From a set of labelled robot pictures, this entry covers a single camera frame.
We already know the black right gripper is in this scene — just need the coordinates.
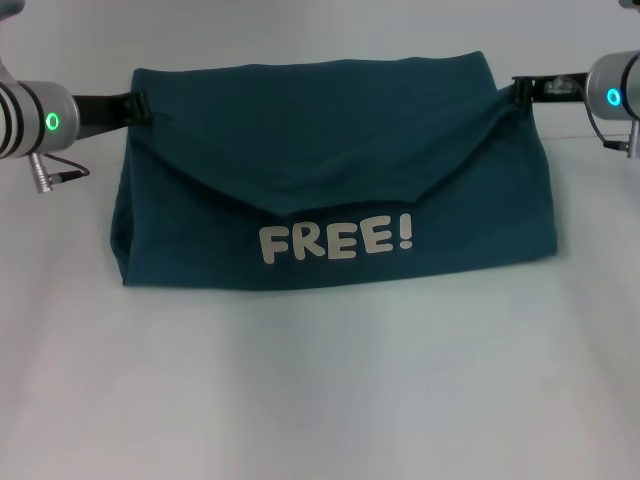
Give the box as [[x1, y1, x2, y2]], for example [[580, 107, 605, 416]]
[[512, 73, 590, 108]]

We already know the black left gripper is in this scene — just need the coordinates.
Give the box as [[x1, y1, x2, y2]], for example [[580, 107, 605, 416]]
[[72, 89, 152, 141]]

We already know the teal blue t-shirt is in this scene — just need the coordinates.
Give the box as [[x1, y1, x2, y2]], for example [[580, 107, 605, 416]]
[[110, 49, 566, 291]]

